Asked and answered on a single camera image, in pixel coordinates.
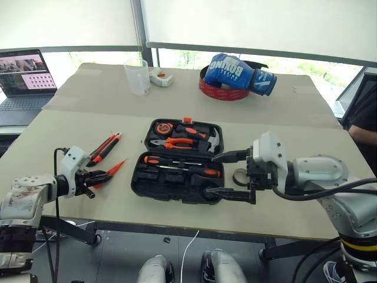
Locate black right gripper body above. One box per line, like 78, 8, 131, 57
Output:
246, 146, 279, 193

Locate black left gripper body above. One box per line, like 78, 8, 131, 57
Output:
75, 168, 96, 199

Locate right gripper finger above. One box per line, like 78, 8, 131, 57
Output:
204, 188, 257, 206
211, 149, 252, 163

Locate orange pointed tool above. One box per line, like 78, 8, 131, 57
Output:
93, 158, 128, 190

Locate black plastic tool case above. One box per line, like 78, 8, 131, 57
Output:
130, 117, 226, 206

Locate black tape roll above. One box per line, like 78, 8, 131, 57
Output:
232, 167, 250, 186

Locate orange black utility knife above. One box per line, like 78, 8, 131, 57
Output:
88, 132, 123, 164

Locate black table leg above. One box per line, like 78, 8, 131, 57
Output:
258, 235, 340, 262
40, 216, 101, 246

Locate silver rounded robot leg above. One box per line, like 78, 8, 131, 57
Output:
201, 248, 247, 283
136, 254, 175, 283

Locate orange black tape measure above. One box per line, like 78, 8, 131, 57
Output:
155, 122, 175, 136

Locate blue boxing glove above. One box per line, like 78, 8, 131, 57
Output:
204, 53, 279, 98

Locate clear plastic measuring cup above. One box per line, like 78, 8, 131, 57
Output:
123, 58, 153, 96

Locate grey laptop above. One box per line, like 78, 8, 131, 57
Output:
0, 48, 58, 126

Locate person in black shirt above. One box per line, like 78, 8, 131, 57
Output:
347, 96, 377, 179

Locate blue white sneaker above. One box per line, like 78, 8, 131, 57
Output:
323, 260, 346, 283

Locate black monitor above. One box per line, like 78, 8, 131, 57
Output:
335, 66, 377, 119

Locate white roller blind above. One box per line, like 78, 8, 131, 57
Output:
140, 0, 377, 64
0, 0, 143, 51

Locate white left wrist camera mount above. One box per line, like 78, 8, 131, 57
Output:
57, 145, 91, 199

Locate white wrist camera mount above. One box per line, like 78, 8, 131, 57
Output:
57, 145, 91, 199
252, 131, 287, 172

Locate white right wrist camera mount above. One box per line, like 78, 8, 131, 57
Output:
252, 131, 287, 172

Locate screwdriver orange black handle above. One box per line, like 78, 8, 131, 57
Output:
143, 155, 203, 166
154, 164, 223, 179

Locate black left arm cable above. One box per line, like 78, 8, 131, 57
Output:
53, 147, 65, 283

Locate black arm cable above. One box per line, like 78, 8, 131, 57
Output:
272, 177, 377, 202
53, 147, 65, 283

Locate claw hammer orange black handle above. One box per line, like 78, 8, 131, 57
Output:
176, 124, 222, 154

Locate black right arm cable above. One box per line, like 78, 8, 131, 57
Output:
272, 177, 377, 202

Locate orange handled pliers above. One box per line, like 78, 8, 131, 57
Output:
149, 136, 199, 150

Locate red black ring band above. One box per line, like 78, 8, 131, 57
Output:
198, 60, 269, 102

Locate white floor cable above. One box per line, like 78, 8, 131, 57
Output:
180, 229, 201, 283

